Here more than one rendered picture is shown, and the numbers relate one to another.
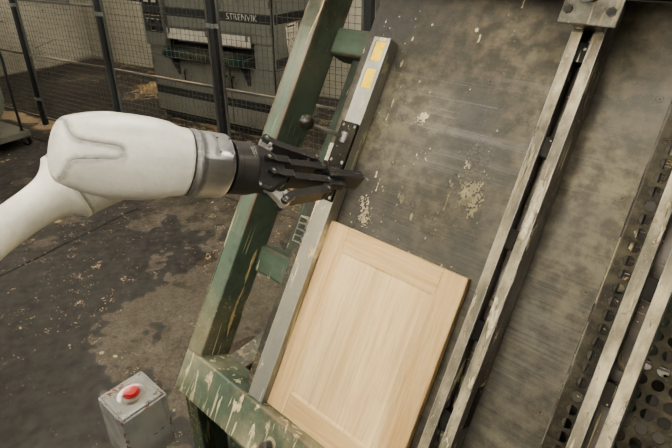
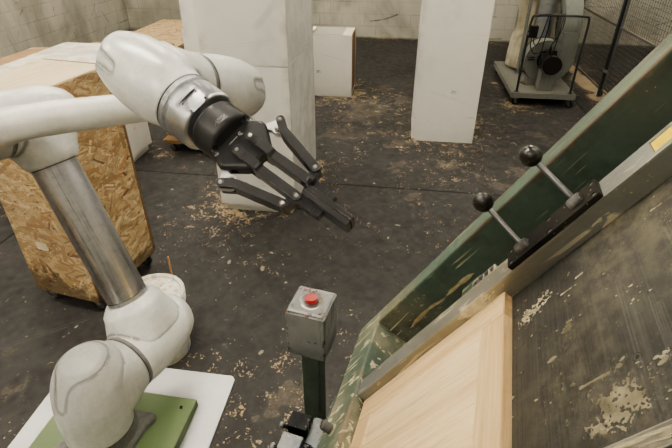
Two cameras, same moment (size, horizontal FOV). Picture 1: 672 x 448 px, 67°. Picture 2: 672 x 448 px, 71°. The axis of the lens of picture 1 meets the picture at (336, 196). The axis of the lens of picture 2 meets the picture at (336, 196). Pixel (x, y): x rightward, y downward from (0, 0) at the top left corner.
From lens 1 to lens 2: 0.73 m
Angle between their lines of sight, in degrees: 58
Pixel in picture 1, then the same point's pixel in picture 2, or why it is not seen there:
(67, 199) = not seen: hidden behind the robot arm
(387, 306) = (447, 427)
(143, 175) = (121, 94)
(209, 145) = (177, 93)
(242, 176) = (196, 137)
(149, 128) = (140, 58)
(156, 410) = (312, 326)
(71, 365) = not seen: hidden behind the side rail
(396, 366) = not seen: outside the picture
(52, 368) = (414, 271)
